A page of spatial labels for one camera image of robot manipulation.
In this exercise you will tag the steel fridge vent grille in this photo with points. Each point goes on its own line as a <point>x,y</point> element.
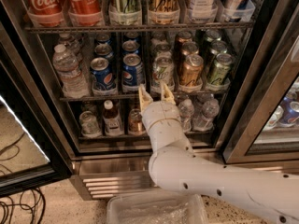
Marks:
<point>106,177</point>

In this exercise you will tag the front left Pepsi can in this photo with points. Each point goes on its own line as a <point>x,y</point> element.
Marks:
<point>102,74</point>

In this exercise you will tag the rear water bottle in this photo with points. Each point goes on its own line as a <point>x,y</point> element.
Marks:
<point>71,43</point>

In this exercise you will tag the front green soda can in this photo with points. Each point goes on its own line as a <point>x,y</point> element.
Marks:
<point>220,69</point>

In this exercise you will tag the open glass fridge door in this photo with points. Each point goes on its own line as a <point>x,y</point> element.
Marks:
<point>20,95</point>

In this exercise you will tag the green soda can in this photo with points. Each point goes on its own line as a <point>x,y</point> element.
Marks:
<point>216,47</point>
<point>220,69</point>

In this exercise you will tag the tall green striped can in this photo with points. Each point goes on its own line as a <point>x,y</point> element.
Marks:
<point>125,12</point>

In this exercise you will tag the gold soda can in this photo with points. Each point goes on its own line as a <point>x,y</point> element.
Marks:
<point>189,48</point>
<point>191,70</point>

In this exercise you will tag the left Coca-Cola can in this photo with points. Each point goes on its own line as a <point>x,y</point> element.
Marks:
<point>46,13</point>

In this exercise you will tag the clear plastic bin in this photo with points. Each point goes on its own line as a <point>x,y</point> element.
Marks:
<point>156,207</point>

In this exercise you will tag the Red Bull can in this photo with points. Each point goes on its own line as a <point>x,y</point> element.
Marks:
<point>234,10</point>

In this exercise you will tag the front clear water bottle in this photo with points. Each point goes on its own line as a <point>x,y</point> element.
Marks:
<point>69,72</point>

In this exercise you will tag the right Coca-Cola can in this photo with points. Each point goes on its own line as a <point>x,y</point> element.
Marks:
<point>85,12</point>

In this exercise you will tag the middle wire shelf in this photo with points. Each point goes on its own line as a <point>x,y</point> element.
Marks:
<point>131,96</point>

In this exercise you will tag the front right Pepsi can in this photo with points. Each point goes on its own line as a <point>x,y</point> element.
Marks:
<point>132,70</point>

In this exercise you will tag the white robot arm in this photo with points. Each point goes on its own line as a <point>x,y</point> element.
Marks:
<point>174,166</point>

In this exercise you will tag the bottom left water bottle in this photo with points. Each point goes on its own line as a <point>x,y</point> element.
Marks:
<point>186,111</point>

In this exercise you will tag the wire shelf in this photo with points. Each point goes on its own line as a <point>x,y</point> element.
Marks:
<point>139,28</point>
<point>131,96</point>

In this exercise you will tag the coca-cola can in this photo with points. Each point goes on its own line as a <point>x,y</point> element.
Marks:
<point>85,12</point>
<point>46,13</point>

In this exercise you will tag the white 7up can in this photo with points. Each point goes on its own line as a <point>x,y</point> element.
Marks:
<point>163,68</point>

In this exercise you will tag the bottom right water bottle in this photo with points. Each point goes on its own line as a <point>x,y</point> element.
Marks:
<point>204,120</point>

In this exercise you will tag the bottom shelf brown can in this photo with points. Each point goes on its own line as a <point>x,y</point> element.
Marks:
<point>135,125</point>

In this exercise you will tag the bottom shelf silver can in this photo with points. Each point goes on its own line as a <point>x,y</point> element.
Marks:
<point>89,124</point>

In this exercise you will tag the tall white can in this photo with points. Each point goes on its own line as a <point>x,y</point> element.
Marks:
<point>201,11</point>

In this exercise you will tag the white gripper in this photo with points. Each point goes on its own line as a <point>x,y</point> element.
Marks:
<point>159,114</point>

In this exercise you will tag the Pepsi can behind right door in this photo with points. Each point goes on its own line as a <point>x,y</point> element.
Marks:
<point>290,114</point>

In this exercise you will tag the bottom shelf juice bottle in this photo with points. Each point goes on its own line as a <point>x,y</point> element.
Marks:
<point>112,119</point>

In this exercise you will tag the upper wire shelf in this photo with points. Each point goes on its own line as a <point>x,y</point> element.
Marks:
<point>139,28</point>

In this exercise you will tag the front gold soda can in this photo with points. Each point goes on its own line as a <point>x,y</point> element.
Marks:
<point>191,70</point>

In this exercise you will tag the tall gold striped can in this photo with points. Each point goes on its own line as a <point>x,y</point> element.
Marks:
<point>162,11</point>

